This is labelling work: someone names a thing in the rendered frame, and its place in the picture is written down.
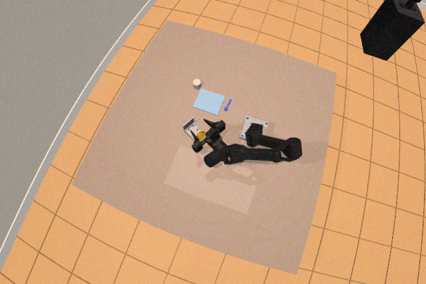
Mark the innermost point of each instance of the yellow round plate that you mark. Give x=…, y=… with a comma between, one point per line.
x=201, y=135

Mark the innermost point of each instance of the light blue square mat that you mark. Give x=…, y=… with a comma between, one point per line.
x=209, y=101

